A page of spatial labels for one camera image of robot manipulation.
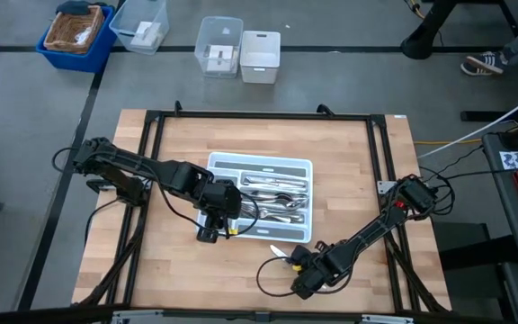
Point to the blue plastic bin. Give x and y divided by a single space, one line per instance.
74 63

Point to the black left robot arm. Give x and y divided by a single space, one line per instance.
142 164

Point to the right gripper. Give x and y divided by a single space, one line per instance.
315 274

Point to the black desk base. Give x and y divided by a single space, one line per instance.
421 45

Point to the brown wicker basket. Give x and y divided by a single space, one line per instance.
65 31

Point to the silver table knife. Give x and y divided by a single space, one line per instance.
254 184
286 185
295 181
279 252
259 179
272 182

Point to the black furniture piece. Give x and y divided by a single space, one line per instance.
466 252

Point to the white cardboard box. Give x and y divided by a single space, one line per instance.
220 58
146 33

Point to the silver fork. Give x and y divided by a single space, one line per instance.
297 220
286 218
259 212
270 217
250 215

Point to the black floor bar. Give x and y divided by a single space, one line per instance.
502 116

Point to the black cloth bundle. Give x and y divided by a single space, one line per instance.
74 6

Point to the small silver spoon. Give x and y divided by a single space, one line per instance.
250 203

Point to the white cutlery organizer tray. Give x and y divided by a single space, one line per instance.
263 168

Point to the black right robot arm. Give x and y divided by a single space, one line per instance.
376 227

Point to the white crumpled paper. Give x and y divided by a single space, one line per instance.
84 36

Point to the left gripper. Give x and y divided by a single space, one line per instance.
223 200

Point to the clear plastic storage bin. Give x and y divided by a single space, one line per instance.
218 31
124 18

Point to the white plastic bin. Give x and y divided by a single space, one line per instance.
261 67

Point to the silver metal bracket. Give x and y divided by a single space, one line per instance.
387 319
137 316

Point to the black side cart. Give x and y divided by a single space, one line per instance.
511 225

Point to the person's shoe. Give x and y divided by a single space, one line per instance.
472 69
488 60

